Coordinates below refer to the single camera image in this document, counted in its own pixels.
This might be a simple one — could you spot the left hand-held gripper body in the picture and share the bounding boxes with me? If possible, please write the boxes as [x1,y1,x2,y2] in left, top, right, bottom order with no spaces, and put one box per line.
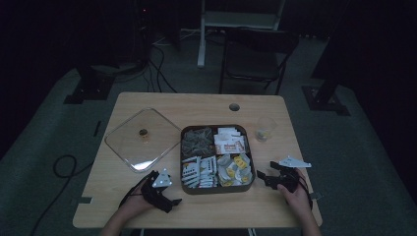
[140,168,174,211]

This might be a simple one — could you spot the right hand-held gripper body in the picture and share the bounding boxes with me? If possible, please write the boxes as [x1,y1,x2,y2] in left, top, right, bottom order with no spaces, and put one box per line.
[275,155,313,194]

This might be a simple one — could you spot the pile of yellow white packets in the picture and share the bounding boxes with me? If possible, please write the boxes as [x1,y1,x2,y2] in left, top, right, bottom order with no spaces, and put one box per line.
[216,152,254,187]

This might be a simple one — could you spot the clear glass cup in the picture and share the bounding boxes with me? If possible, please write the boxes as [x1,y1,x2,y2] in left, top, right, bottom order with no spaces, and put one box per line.
[255,116,278,143]

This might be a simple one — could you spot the dark square compartment box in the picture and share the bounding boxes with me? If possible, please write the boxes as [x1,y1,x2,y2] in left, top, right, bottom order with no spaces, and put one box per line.
[179,124,257,196]

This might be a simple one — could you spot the clear square lid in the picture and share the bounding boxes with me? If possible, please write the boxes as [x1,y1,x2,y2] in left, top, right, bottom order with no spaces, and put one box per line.
[104,107,182,174]

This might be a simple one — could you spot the person's right hand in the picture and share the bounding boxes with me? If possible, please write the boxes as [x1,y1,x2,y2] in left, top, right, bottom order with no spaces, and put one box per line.
[276,169,313,218]

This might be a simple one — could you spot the person's left hand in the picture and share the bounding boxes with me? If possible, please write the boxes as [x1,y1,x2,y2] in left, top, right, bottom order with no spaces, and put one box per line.
[119,181,155,222]

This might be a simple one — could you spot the pile of white striped packets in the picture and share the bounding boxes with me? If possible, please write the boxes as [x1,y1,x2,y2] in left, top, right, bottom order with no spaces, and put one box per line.
[182,155,219,189]

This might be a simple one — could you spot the pile of white red-label packets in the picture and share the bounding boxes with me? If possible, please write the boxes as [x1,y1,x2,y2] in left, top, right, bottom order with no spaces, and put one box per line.
[213,127,248,155]

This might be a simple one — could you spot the pile of dark tea bags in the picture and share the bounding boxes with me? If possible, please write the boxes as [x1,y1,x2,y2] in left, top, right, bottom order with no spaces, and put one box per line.
[182,127,215,158]

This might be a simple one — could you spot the black stand base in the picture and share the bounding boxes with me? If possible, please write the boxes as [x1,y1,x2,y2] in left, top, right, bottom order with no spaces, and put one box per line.
[301,29,351,117]
[63,65,116,105]

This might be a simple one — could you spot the black folding chair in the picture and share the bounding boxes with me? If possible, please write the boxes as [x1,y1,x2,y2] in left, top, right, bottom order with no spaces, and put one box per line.
[218,28,300,96]

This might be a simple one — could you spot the dark equipment tower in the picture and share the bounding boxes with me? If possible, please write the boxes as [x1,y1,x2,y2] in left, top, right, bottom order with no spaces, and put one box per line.
[132,0,155,67]

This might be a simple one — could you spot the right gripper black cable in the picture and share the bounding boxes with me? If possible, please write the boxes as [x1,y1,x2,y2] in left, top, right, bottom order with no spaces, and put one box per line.
[296,169,314,211]

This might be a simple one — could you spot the black floor cable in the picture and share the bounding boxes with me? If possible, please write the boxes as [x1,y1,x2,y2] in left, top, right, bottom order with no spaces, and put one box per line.
[30,154,96,236]

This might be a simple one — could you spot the black background cables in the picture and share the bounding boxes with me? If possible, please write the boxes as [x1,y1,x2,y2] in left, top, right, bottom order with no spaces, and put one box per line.
[143,42,179,94]

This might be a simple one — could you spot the white metal table frame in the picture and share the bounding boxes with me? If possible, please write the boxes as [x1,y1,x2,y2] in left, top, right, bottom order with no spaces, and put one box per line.
[197,0,286,69]

